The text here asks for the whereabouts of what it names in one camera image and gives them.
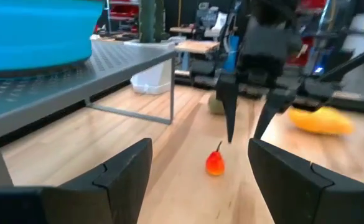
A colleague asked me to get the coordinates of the orange toy pear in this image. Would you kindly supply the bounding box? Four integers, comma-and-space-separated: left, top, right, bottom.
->
205, 141, 226, 177

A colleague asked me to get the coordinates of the black diagonal frame strut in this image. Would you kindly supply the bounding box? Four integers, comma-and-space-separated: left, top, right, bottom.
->
320, 42, 364, 83

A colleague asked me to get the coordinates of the yellow elongated toy fruit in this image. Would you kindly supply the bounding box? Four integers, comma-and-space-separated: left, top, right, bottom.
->
287, 105, 355, 136

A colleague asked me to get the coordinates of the small wooden side table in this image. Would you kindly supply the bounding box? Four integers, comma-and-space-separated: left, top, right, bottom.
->
174, 39, 220, 54

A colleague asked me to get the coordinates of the red storage bin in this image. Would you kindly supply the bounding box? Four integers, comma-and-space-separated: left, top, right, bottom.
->
289, 36, 314, 67

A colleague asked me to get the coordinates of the grey perforated metal shelf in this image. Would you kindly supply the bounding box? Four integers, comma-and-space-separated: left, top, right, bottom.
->
0, 39, 177, 187

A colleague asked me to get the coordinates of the blue collapsible bowl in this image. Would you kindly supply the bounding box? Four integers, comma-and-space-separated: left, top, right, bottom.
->
0, 0, 105, 78

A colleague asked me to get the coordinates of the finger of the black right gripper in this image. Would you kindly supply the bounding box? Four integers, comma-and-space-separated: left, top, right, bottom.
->
215, 74, 240, 144
253, 90, 296, 140

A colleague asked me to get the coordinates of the green columnar cactus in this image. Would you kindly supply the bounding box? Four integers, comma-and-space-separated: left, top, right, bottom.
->
139, 0, 166, 44

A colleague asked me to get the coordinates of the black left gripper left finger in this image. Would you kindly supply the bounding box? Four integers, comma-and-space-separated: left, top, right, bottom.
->
40, 138, 154, 224

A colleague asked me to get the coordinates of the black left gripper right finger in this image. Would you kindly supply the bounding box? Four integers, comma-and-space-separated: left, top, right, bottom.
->
248, 138, 364, 224

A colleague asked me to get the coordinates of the white plant pot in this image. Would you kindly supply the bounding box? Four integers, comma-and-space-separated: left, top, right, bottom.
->
124, 40, 176, 95

